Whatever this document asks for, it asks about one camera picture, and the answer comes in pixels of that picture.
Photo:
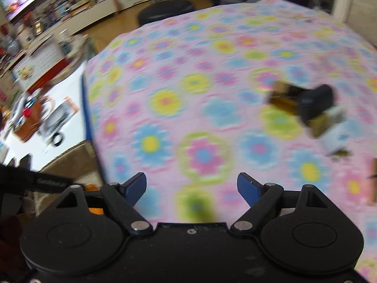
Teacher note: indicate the orange plastic box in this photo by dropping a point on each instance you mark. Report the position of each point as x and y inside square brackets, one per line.
[95, 211]

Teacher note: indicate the orange leather pouch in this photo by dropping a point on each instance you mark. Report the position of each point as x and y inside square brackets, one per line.
[29, 123]

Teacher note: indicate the floral fleece blanket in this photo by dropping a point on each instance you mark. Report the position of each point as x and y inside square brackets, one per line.
[206, 109]

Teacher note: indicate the white squeeze tube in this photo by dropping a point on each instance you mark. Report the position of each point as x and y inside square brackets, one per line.
[335, 138]

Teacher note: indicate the blue chair frame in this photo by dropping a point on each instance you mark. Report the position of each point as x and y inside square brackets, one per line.
[87, 109]

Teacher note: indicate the gold tube with white cap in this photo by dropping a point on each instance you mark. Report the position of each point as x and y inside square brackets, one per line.
[319, 126]

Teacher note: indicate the desk calendar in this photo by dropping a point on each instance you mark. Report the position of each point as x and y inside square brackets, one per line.
[38, 62]

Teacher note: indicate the black round stool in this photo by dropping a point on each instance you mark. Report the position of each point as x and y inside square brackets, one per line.
[165, 10]

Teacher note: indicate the clear plastic package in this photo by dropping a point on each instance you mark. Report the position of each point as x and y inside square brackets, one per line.
[61, 115]

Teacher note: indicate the amber glass bottle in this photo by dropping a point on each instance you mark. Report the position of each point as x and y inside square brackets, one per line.
[284, 104]

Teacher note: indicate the pink beige box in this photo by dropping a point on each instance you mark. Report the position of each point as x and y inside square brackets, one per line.
[373, 182]

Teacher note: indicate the red ball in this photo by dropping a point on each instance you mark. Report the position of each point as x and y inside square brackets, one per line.
[28, 113]

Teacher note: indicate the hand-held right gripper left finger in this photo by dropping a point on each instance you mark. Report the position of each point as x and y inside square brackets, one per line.
[134, 187]

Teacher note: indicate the black box with gold cap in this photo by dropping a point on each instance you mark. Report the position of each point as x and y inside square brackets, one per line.
[294, 91]

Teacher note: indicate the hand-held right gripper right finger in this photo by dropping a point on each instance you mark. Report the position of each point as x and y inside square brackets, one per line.
[249, 187]

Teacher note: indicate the beige fabric basket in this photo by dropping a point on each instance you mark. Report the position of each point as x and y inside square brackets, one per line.
[76, 165]

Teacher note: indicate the navy blue oval case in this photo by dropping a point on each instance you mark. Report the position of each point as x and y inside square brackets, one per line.
[316, 100]

